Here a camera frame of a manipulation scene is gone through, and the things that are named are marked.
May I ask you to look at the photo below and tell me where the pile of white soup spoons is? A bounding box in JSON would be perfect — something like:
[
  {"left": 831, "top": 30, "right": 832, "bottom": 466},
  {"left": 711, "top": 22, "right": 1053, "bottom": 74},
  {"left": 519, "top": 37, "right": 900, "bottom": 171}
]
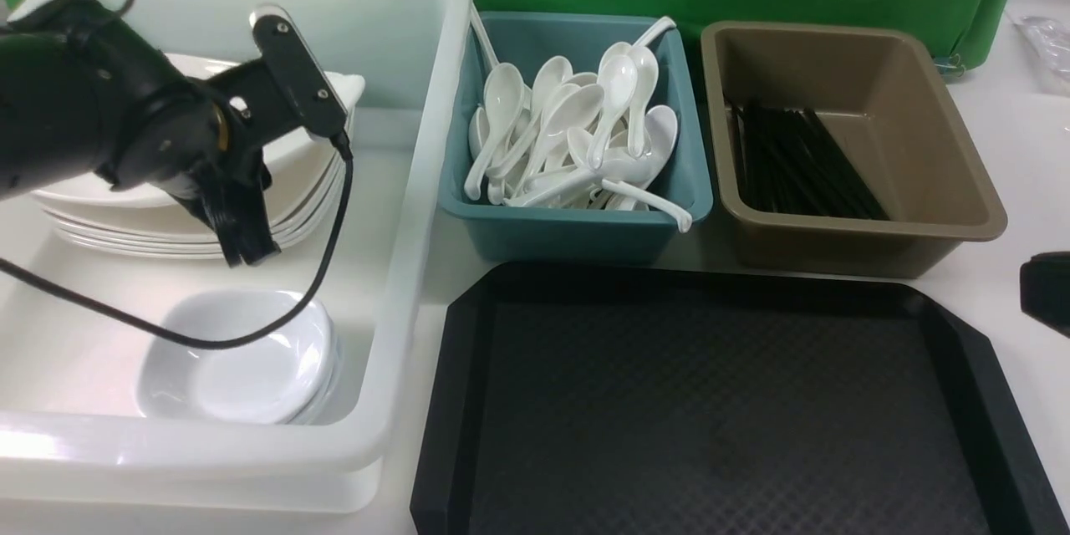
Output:
[{"left": 461, "top": 7, "right": 696, "bottom": 233}]

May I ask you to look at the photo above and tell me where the white small bowl in tub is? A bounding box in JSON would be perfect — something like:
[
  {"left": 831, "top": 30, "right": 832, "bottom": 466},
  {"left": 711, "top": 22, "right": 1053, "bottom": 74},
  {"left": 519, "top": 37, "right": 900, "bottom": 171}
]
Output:
[{"left": 136, "top": 288, "right": 343, "bottom": 425}]

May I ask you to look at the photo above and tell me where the pile of black chopsticks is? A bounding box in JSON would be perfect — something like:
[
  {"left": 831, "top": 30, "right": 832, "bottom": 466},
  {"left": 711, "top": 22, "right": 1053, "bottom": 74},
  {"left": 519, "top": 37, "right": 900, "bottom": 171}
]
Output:
[{"left": 727, "top": 101, "right": 889, "bottom": 221}]

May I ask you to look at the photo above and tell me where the teal plastic bin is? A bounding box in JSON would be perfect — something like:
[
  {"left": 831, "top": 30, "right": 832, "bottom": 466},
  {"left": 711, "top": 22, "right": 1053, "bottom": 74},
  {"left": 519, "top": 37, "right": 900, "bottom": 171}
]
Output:
[{"left": 439, "top": 12, "right": 716, "bottom": 265}]

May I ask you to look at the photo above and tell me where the wrist camera grey black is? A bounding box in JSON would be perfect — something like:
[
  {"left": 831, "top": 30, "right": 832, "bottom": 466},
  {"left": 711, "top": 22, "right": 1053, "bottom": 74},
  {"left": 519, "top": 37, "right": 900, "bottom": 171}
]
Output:
[{"left": 251, "top": 4, "right": 350, "bottom": 149}]

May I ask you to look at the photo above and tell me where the black plastic serving tray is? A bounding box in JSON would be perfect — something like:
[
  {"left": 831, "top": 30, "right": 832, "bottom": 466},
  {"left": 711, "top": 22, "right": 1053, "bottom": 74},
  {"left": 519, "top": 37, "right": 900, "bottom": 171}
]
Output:
[{"left": 410, "top": 263, "right": 1067, "bottom": 534}]

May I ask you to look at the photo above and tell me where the clear plastic wrap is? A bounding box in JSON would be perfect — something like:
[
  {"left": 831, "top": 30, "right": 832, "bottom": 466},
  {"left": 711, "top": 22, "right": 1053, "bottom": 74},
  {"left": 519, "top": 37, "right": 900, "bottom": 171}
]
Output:
[{"left": 1014, "top": 14, "right": 1069, "bottom": 87}]

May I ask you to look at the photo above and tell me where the brown plastic bin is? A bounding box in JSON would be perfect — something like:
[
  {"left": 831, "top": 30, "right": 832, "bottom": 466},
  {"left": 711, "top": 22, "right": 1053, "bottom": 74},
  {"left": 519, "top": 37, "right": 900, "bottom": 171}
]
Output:
[{"left": 701, "top": 22, "right": 1006, "bottom": 278}]

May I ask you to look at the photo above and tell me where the large white square plate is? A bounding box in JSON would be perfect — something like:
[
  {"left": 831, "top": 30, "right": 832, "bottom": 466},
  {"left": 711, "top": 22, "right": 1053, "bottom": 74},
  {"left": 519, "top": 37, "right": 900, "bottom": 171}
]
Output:
[{"left": 32, "top": 54, "right": 366, "bottom": 208}]

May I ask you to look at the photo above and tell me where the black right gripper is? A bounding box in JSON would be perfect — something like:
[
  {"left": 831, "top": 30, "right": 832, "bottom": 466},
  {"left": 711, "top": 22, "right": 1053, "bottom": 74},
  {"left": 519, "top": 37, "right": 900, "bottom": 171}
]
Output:
[{"left": 1020, "top": 253, "right": 1069, "bottom": 338}]

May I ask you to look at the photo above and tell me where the black camera cable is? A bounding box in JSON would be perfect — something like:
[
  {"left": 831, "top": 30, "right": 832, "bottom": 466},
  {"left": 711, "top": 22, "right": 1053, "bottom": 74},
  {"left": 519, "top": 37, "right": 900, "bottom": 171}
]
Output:
[{"left": 0, "top": 0, "right": 355, "bottom": 350}]

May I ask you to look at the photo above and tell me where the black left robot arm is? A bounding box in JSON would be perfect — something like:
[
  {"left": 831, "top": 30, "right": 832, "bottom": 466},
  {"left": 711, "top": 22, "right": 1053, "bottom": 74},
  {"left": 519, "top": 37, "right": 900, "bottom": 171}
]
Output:
[{"left": 1, "top": 0, "right": 280, "bottom": 266}]

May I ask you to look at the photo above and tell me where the large white plastic tub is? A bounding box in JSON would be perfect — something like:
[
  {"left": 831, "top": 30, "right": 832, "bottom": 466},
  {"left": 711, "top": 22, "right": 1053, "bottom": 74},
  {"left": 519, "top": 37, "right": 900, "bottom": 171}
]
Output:
[{"left": 3, "top": 0, "right": 471, "bottom": 513}]

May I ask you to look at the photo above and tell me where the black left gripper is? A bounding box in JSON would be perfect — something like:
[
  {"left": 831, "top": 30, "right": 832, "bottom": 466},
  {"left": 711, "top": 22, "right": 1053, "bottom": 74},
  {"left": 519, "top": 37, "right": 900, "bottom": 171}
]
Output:
[{"left": 92, "top": 71, "right": 282, "bottom": 268}]

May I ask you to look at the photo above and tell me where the stack of white square plates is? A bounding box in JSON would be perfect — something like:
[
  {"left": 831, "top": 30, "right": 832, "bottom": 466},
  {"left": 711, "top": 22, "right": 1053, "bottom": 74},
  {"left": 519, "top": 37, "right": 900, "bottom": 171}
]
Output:
[{"left": 39, "top": 154, "right": 343, "bottom": 258}]

